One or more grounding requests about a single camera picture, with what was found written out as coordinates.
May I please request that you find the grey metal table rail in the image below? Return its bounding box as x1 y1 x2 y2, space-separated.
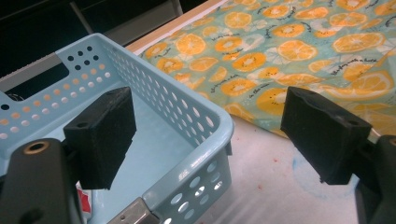
0 51 64 92

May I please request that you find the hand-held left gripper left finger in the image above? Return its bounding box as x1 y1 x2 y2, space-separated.
63 86 138 190

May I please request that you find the orange slice print cloth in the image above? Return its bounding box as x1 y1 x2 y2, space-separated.
139 0 396 139

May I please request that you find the light blue perforated plastic basket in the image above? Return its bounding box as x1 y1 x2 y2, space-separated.
0 32 235 224

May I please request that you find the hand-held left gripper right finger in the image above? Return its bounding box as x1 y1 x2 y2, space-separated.
279 86 374 186

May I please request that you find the red and white packet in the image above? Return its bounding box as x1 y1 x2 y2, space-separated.
76 181 93 223

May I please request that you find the silver metal block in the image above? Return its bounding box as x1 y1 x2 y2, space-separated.
106 196 160 224

